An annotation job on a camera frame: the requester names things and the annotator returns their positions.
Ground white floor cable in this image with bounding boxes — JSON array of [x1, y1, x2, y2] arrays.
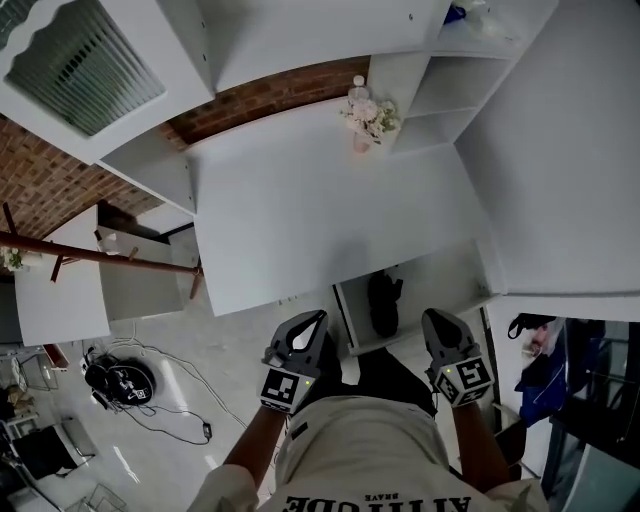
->
[[109, 322, 249, 430]]

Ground black round floor device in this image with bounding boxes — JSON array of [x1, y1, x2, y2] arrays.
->
[[83, 355, 157, 410]]

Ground white drawer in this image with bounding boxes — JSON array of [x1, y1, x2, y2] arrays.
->
[[332, 239, 501, 356]]

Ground metal wire basket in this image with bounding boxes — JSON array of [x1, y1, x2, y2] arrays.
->
[[74, 482, 132, 512]]

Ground black floor cable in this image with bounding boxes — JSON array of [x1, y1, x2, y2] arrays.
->
[[97, 399, 211, 446]]

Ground black object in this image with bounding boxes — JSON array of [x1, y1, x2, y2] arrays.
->
[[367, 269, 404, 339]]

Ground person's right forearm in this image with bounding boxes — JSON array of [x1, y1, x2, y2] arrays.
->
[[452, 402, 511, 494]]

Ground pink vase with flowers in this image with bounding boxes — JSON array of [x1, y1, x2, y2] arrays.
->
[[342, 94, 402, 154]]

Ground white flowers in white vase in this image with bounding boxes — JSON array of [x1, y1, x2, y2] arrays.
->
[[0, 247, 31, 274]]

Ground small white side table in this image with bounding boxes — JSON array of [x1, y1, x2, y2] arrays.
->
[[12, 204, 201, 349]]

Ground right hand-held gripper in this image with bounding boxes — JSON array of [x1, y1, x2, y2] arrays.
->
[[421, 308, 496, 410]]

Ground white desk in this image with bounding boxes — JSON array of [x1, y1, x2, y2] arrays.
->
[[187, 97, 506, 317]]

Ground person's left forearm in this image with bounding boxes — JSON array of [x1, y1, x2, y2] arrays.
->
[[219, 404, 292, 481]]

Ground person's black trousers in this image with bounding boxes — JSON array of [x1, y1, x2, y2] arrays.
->
[[319, 329, 439, 417]]

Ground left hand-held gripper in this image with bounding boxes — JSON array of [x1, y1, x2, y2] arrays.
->
[[258, 309, 330, 415]]

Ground white ribbed-glass cabinet door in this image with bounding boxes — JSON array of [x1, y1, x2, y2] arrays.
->
[[0, 0, 216, 166]]

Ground brown wooden coat rack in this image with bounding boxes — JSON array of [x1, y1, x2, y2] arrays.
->
[[0, 202, 205, 301]]

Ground blue garment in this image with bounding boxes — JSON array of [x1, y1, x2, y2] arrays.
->
[[514, 319, 607, 427]]

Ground person's beige shirt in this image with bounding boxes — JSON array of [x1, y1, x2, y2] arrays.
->
[[187, 394, 551, 512]]

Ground black bag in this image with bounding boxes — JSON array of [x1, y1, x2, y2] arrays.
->
[[507, 313, 559, 342]]

